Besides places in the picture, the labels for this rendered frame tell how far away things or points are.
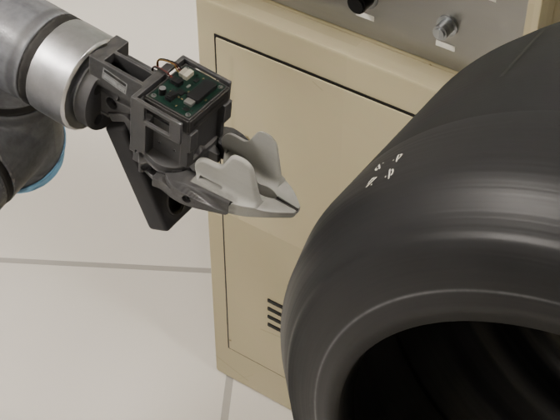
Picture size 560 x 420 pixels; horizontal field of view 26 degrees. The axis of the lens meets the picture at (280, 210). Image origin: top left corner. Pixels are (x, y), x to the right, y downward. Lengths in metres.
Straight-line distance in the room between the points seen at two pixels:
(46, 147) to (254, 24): 0.70
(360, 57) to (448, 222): 1.00
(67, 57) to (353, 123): 0.82
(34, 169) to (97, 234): 1.59
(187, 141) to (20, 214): 1.88
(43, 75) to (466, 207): 0.44
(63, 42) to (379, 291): 0.39
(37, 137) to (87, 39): 0.15
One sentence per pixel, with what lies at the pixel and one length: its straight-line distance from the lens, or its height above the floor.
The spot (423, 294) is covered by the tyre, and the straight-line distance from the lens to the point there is 0.80.
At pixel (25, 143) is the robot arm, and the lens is 1.18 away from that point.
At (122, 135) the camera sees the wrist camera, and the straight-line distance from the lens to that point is 1.07.
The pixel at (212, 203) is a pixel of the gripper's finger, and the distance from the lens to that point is 1.02.
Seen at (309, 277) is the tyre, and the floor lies 1.28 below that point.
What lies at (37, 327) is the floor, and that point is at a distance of 2.61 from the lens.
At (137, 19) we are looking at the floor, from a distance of 3.44.
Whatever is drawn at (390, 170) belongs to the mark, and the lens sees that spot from 0.83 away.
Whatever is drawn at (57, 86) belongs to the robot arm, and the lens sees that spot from 1.06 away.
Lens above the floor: 1.93
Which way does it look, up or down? 43 degrees down
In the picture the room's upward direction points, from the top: straight up
